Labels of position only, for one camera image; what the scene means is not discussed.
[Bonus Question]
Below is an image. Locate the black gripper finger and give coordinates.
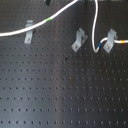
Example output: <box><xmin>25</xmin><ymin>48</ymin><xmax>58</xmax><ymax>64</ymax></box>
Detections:
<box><xmin>45</xmin><ymin>0</ymin><xmax>51</xmax><ymax>6</ymax></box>

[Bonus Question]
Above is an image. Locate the left grey cable clip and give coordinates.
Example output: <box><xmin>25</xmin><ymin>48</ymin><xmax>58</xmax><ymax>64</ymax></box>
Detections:
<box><xmin>24</xmin><ymin>20</ymin><xmax>33</xmax><ymax>44</ymax></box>

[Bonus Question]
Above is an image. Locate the grey cable clip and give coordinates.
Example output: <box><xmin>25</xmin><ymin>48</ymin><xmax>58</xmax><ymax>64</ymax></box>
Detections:
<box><xmin>103</xmin><ymin>29</ymin><xmax>118</xmax><ymax>53</ymax></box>
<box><xmin>71</xmin><ymin>28</ymin><xmax>88</xmax><ymax>52</ymax></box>
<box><xmin>24</xmin><ymin>20</ymin><xmax>33</xmax><ymax>44</ymax></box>

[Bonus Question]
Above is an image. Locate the middle grey cable clip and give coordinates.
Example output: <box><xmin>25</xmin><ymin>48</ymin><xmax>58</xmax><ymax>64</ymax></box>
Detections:
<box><xmin>71</xmin><ymin>28</ymin><xmax>88</xmax><ymax>52</ymax></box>

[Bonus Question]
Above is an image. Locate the right grey cable clip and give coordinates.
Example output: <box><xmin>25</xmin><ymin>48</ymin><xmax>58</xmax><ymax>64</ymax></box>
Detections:
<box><xmin>103</xmin><ymin>29</ymin><xmax>118</xmax><ymax>53</ymax></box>

